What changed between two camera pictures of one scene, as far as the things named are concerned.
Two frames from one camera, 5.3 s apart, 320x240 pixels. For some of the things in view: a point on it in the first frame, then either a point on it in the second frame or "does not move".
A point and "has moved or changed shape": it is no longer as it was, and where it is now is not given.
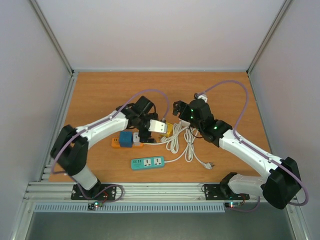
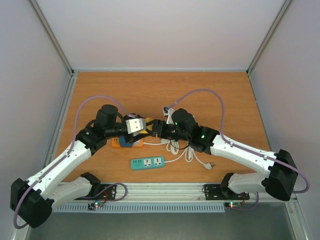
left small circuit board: [92, 206] does not move
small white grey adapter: [204, 97] to [168, 112]
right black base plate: [222, 192] does not move
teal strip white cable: [190, 136] does not move
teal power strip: [147, 163] does not move
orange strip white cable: [172, 143] does not move
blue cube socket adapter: [126, 139] does not move
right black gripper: [178, 107] to [158, 126]
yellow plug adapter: [169, 131] has moved or changed shape
